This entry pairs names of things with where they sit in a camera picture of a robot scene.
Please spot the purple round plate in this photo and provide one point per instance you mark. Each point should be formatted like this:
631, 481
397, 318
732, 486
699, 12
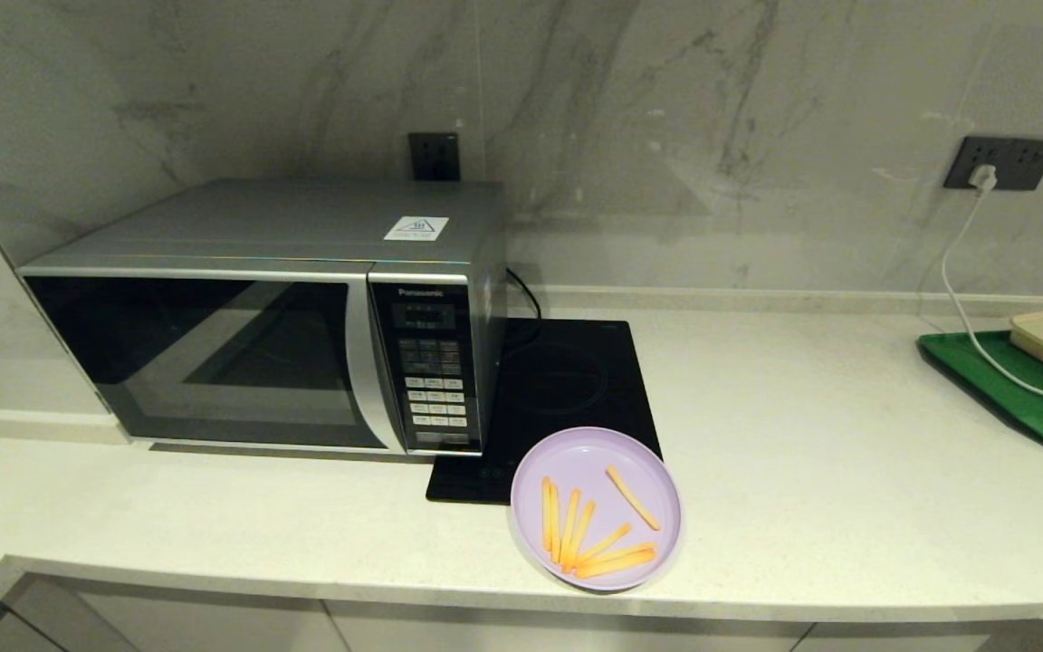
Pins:
657, 484

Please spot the black glass microwave door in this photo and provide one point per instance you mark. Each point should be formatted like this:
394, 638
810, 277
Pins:
214, 362

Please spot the silver Panasonic microwave oven body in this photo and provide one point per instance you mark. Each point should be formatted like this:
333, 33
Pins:
304, 217

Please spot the black induction cooktop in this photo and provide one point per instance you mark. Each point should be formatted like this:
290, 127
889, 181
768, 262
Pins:
567, 380

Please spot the orange french fry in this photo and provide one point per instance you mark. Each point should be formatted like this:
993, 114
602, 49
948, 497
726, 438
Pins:
604, 544
555, 527
620, 555
581, 533
634, 498
569, 527
546, 516
616, 566

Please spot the grey cabinet under counter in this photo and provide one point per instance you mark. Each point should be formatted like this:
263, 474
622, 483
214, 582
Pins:
485, 634

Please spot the white power plug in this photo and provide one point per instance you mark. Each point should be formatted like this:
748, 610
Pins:
983, 177

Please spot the small dark wall socket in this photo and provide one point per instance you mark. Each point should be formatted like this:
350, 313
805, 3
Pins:
434, 157

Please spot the wide dark wall socket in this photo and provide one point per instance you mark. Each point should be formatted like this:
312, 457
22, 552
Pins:
1024, 162

